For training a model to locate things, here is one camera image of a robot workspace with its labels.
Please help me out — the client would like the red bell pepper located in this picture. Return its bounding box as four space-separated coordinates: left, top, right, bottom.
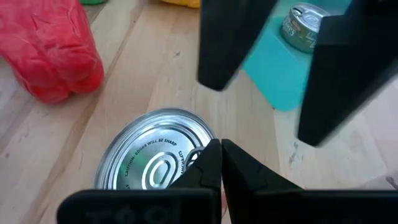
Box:
0 0 105 105

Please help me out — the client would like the yellow toy vegetable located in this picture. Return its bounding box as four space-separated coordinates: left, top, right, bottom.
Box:
160 0 201 9

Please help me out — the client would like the food can green label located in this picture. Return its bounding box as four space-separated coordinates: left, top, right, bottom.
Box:
280 2 330 54

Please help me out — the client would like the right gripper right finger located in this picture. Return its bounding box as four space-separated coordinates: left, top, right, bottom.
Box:
221 139 398 224

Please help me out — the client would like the metal food can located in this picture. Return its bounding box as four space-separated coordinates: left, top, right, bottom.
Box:
93 108 217 191

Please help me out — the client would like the teal plastic tray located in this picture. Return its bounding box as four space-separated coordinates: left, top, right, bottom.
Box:
242 0 352 112

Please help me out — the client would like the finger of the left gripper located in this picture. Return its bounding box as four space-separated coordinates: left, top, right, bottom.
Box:
297 0 398 147
197 0 278 92

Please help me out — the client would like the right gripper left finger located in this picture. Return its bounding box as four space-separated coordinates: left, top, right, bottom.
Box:
57 138 223 224

